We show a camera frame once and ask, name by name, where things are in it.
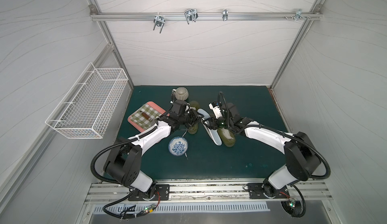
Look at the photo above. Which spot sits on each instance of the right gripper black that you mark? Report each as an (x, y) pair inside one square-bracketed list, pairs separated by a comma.
[(213, 122)]

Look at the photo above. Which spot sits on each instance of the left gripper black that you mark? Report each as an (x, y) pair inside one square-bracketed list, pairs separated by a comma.
[(192, 115)]

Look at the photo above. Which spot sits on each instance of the olive green shoe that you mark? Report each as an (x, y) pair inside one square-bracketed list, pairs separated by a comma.
[(191, 118), (227, 137)]

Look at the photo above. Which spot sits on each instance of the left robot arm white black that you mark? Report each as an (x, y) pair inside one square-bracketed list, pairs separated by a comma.
[(123, 164)]

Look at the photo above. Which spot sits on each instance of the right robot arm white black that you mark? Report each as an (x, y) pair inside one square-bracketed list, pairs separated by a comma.
[(301, 159)]

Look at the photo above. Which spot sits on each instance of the green table mat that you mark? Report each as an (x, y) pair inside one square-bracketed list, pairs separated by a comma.
[(248, 158)]

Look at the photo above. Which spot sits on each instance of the striped ceramic cup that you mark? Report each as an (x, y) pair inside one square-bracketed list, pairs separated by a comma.
[(180, 93)]

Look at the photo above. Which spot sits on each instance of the blue white patterned bowl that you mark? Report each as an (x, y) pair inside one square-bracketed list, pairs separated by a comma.
[(178, 146)]

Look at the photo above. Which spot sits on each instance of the pink tray checkered cloth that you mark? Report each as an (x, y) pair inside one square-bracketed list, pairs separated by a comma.
[(143, 118)]

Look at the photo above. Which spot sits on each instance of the metal clamp hook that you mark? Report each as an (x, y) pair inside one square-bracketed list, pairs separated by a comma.
[(191, 15), (159, 21), (298, 16), (225, 15)]

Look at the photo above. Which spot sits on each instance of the aluminium crossbar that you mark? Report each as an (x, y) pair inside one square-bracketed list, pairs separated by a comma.
[(202, 16)]

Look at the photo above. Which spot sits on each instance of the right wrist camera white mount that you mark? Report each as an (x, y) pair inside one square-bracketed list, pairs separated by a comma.
[(216, 108)]

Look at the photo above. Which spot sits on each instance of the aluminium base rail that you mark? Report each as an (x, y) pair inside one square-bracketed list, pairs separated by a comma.
[(233, 190)]

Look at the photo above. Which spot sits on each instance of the white wire basket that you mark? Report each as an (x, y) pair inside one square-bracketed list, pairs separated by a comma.
[(87, 108)]

